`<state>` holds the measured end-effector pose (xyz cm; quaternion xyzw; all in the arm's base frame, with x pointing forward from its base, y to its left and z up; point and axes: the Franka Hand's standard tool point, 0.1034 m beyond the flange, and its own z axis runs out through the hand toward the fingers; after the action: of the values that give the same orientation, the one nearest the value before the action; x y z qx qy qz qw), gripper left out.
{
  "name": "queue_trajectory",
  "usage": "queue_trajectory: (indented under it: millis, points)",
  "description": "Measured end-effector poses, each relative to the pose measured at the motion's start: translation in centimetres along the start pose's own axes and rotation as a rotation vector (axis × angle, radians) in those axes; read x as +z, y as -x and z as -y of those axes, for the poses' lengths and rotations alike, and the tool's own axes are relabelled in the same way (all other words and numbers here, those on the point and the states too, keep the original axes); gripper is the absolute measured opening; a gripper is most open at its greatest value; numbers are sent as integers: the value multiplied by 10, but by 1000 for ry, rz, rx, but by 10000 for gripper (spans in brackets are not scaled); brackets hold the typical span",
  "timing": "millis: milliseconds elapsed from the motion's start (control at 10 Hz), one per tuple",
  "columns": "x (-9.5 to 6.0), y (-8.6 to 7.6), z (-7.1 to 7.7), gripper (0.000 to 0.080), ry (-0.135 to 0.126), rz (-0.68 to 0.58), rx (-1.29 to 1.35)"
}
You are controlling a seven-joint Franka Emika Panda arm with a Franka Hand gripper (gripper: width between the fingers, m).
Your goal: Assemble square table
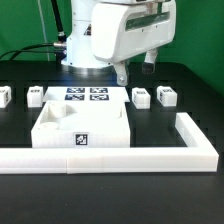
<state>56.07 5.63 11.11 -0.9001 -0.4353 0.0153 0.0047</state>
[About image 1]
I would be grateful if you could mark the white L-shaped obstacle fence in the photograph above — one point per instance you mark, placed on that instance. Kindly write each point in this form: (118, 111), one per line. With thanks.
(197, 155)

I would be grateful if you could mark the white square table top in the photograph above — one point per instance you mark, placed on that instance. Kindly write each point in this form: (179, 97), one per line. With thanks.
(79, 124)

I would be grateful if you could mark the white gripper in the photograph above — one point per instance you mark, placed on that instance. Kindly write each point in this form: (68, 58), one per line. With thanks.
(121, 31)

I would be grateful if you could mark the white marker sheet with tags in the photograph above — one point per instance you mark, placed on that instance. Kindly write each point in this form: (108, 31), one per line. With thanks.
(86, 94)

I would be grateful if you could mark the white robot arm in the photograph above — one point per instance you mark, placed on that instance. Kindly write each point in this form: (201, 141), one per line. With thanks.
(79, 56)

